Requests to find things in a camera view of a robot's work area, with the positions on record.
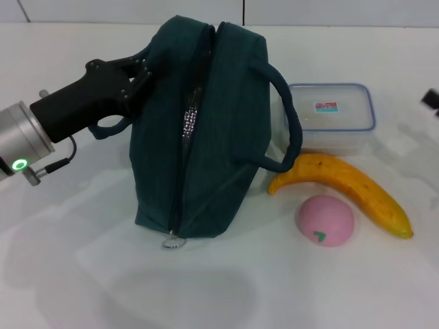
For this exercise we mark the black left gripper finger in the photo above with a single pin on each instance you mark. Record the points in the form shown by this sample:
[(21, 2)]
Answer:
[(132, 62), (139, 90)]

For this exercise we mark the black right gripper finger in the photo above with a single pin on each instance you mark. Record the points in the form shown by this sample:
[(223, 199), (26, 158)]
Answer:
[(433, 101)]

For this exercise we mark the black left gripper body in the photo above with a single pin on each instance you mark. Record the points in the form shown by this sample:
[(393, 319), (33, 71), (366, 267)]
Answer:
[(85, 99)]

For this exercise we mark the dark teal insulated lunch bag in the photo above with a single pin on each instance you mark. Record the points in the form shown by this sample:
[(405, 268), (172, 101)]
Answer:
[(226, 137)]

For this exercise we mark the clear container with blue rim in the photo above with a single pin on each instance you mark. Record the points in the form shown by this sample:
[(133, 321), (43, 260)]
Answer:
[(332, 116)]

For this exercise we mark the yellow banana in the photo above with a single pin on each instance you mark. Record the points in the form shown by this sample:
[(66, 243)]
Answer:
[(363, 186)]

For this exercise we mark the pink peach toy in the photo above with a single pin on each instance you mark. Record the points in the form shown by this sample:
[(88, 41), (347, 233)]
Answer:
[(326, 219)]

